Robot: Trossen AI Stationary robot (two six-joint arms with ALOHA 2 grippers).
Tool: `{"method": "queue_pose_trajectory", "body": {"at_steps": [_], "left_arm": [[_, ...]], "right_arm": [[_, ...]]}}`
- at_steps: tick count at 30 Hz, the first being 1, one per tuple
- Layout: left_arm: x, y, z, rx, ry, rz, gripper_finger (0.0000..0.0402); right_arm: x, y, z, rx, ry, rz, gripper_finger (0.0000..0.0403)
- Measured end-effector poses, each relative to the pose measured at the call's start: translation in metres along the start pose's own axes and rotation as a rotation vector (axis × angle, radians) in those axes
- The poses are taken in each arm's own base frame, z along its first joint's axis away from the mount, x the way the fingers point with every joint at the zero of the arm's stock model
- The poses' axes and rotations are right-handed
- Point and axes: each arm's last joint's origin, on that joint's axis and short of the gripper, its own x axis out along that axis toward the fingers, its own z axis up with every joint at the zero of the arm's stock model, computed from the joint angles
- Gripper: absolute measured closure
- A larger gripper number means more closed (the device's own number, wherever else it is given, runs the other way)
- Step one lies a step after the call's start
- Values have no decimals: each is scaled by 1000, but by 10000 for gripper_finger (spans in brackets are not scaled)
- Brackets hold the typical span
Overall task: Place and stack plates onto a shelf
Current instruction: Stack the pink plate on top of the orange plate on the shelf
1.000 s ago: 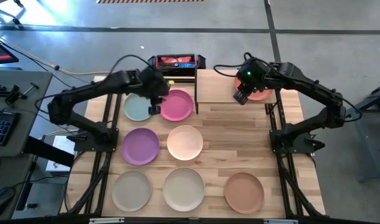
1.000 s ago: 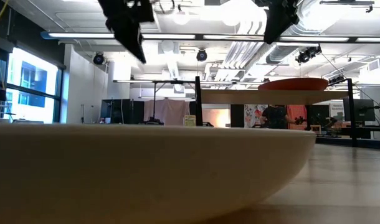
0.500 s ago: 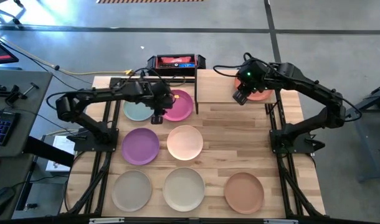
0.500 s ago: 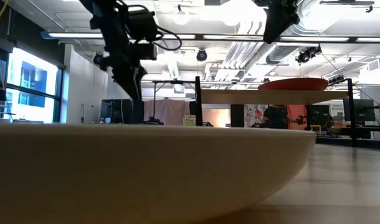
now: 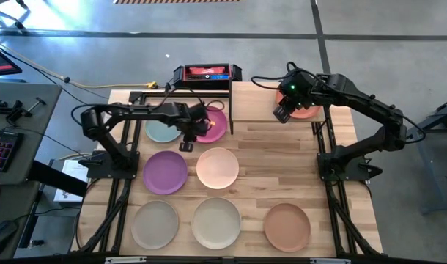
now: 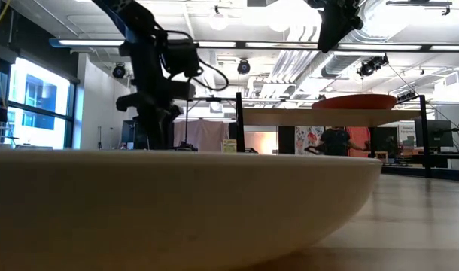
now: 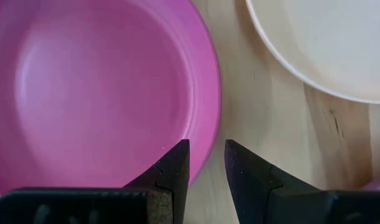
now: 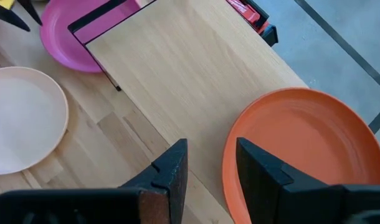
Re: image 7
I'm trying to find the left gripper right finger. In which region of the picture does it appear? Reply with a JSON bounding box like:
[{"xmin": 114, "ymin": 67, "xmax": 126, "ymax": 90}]
[{"xmin": 224, "ymin": 139, "xmax": 380, "ymax": 224}]

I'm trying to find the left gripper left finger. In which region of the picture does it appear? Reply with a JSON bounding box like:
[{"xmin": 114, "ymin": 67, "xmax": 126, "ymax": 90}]
[{"xmin": 0, "ymin": 139, "xmax": 191, "ymax": 224}]

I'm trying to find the purple plate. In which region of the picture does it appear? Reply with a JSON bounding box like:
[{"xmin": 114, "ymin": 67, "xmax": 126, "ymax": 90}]
[{"xmin": 0, "ymin": 0, "xmax": 222, "ymax": 195}]

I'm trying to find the pale peach plate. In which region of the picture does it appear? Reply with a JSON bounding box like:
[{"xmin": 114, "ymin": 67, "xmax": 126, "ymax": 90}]
[{"xmin": 245, "ymin": 0, "xmax": 380, "ymax": 105}]

